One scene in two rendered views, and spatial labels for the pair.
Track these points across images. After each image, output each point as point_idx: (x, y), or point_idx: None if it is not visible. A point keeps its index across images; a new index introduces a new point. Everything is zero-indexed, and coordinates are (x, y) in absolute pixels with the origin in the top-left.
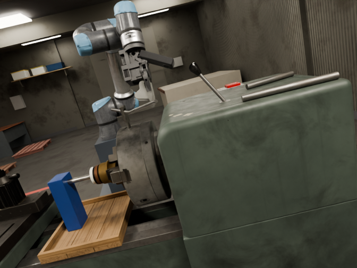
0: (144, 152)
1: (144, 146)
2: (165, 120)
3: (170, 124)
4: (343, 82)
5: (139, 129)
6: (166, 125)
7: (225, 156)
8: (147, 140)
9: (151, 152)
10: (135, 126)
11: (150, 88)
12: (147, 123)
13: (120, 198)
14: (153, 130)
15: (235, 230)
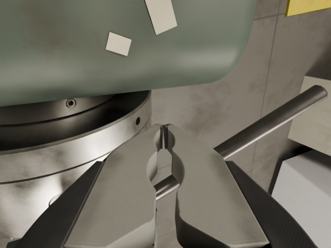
0: (148, 116)
1: (142, 121)
2: (176, 65)
3: (246, 42)
4: None
5: (95, 161)
6: (238, 56)
7: None
8: (134, 118)
9: (148, 102)
10: (67, 184)
11: (243, 171)
12: (54, 149)
13: None
14: (26, 127)
15: None
